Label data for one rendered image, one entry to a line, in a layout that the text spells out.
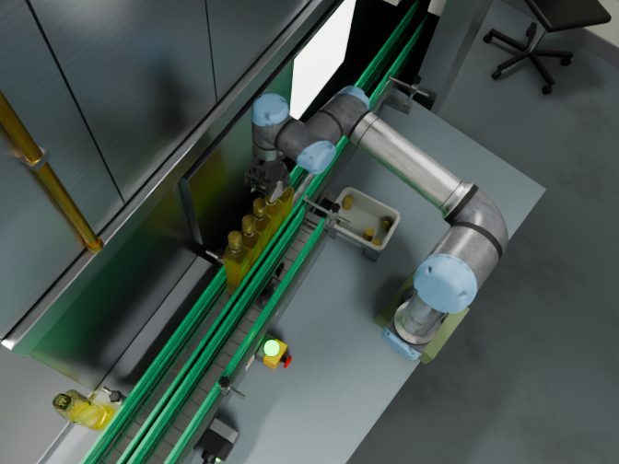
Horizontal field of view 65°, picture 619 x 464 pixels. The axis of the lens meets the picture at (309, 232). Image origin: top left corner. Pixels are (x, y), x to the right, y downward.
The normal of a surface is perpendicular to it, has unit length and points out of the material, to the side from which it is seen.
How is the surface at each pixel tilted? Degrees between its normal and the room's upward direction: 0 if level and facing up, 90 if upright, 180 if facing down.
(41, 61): 90
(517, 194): 0
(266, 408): 0
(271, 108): 0
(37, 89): 90
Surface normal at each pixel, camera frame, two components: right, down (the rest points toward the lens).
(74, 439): 0.09, -0.46
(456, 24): -0.49, 0.75
